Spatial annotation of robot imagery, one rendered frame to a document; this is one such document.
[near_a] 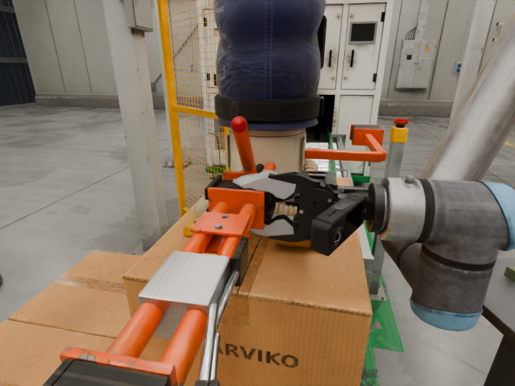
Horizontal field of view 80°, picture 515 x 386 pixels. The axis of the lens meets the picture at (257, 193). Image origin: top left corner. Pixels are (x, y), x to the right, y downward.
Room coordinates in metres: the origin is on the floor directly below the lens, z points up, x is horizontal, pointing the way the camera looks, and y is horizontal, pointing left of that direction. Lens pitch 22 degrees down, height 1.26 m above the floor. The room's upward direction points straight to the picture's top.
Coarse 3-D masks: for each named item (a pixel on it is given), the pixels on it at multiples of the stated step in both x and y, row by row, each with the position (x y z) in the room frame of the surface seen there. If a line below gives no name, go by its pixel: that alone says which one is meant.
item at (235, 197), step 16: (224, 176) 0.48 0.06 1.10; (240, 176) 0.48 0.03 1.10; (208, 192) 0.41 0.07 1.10; (224, 192) 0.40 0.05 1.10; (240, 192) 0.40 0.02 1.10; (256, 192) 0.39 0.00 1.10; (208, 208) 0.42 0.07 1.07; (240, 208) 0.40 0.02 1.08; (256, 208) 0.39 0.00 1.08; (272, 208) 0.42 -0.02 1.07; (256, 224) 0.39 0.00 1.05
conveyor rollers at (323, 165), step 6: (306, 144) 3.11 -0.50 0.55; (312, 144) 3.10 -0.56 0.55; (318, 144) 3.09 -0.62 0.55; (324, 144) 3.15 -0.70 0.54; (318, 162) 2.46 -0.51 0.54; (324, 162) 2.45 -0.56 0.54; (336, 162) 2.44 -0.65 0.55; (318, 168) 2.28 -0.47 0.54; (324, 168) 2.27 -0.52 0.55; (318, 174) 2.19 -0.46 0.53; (324, 174) 2.18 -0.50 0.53; (336, 174) 2.16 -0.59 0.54
